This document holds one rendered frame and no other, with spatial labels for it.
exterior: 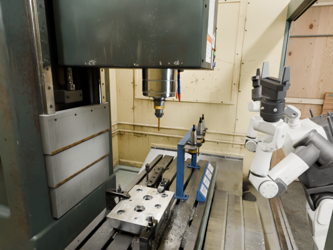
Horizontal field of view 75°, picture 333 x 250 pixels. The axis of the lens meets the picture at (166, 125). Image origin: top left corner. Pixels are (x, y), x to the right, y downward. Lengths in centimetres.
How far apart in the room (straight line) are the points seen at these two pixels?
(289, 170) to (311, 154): 11
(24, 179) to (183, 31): 88
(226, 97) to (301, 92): 188
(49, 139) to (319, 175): 128
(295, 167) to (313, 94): 271
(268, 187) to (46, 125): 98
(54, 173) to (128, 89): 129
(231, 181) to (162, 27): 139
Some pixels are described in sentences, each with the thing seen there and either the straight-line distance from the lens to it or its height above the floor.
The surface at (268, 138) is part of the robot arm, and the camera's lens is 155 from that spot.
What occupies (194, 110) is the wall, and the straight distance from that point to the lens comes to 201.
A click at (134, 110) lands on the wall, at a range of 221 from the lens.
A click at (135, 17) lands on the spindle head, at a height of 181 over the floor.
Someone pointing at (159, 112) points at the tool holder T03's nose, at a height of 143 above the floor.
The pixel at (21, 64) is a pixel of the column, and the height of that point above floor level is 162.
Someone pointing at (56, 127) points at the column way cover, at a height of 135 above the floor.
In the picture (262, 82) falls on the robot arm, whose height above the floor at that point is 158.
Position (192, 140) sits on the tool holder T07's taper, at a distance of 121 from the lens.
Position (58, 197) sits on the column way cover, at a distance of 122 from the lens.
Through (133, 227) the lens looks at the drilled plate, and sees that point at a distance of 102.
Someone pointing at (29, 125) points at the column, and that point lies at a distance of 107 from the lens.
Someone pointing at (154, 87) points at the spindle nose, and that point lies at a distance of 93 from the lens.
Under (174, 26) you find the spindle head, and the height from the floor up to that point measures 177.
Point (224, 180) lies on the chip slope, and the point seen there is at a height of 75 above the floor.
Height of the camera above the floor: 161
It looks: 14 degrees down
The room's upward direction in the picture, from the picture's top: 1 degrees clockwise
